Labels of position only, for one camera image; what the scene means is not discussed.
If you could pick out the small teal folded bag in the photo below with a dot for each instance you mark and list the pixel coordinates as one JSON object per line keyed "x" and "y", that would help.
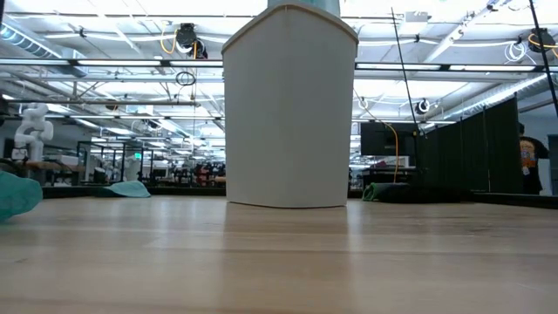
{"x": 128, "y": 189}

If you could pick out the black aluminium table frame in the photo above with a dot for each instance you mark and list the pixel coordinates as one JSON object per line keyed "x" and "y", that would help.
{"x": 183, "y": 191}

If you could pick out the long ceiling light strip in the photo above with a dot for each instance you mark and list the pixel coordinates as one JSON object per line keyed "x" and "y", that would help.
{"x": 117, "y": 63}

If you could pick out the silver ventilation duct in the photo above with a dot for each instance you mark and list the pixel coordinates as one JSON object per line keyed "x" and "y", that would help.
{"x": 26, "y": 43}

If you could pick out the large teal plastic bag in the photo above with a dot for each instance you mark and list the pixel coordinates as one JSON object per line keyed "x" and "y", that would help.
{"x": 17, "y": 194}

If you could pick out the black partition curtain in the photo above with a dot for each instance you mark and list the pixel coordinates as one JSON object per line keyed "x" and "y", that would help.
{"x": 471, "y": 148}

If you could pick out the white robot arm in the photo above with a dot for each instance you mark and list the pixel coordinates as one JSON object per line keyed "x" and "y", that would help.
{"x": 32, "y": 131}

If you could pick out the person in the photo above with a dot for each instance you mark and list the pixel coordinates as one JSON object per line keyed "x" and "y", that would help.
{"x": 532, "y": 161}

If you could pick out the white plastic trash bin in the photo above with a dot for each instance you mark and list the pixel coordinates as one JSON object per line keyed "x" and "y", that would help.
{"x": 290, "y": 113}

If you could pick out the black monitor screen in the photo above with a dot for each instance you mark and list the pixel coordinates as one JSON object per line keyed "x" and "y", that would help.
{"x": 383, "y": 139}

